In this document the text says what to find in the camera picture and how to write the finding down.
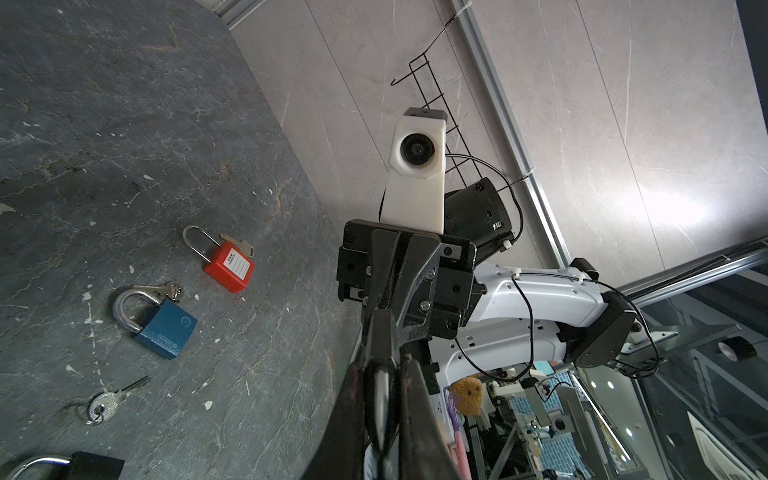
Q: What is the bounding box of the black wire hook rack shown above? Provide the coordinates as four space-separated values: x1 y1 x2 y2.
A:
390 8 482 191

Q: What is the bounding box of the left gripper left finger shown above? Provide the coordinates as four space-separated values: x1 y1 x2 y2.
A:
301 361 366 480

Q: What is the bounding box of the red padlock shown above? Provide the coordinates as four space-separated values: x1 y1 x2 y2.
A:
182 225 255 293

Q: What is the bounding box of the blue padlock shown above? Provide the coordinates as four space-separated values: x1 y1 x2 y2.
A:
111 281 198 360

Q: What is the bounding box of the plush toy dog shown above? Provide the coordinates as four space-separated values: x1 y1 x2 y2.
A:
449 376 484 416

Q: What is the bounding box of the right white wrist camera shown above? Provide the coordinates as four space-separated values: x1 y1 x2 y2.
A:
380 107 447 234

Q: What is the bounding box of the small silver key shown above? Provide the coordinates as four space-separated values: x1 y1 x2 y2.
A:
76 376 151 426

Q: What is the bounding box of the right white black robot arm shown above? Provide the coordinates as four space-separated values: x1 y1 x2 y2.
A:
337 178 637 392

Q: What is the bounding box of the black padlock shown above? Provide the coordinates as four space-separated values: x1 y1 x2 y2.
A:
361 301 401 459
6 451 125 480

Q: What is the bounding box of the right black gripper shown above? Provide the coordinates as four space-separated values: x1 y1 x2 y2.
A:
337 220 479 348

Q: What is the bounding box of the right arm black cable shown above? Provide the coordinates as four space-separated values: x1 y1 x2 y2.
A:
445 153 661 385

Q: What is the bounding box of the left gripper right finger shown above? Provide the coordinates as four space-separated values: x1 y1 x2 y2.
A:
399 354 461 480

